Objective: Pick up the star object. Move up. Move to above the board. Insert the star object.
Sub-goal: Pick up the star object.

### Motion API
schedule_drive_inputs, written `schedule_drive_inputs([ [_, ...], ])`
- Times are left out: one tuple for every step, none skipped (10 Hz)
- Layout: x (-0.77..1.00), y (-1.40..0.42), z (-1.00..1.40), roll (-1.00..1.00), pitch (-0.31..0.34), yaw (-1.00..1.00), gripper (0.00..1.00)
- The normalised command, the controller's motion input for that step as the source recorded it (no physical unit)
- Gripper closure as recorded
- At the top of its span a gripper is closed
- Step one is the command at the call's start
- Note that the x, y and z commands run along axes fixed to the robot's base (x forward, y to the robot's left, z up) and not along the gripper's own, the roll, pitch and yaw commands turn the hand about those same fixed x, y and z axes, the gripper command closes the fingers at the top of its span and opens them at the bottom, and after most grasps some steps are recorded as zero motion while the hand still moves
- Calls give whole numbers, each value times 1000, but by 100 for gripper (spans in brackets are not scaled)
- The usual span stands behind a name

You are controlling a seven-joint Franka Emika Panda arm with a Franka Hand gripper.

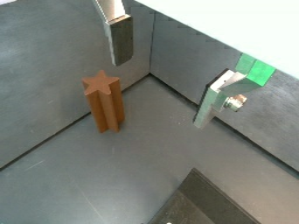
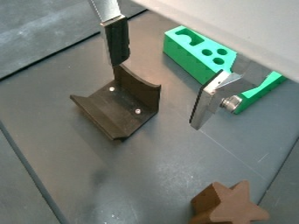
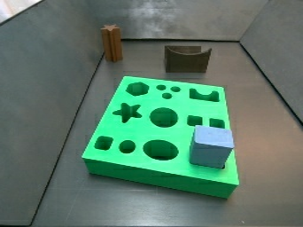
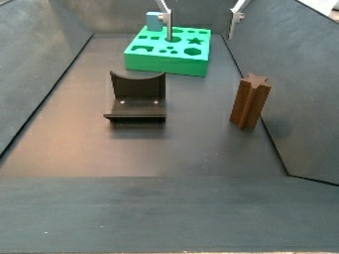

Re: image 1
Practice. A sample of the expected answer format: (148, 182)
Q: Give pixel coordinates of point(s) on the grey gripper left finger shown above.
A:
(118, 29)

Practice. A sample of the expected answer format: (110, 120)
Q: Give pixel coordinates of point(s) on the silver green gripper right finger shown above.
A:
(223, 92)

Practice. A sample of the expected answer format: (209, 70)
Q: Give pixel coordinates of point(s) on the brown star-shaped block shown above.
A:
(102, 93)

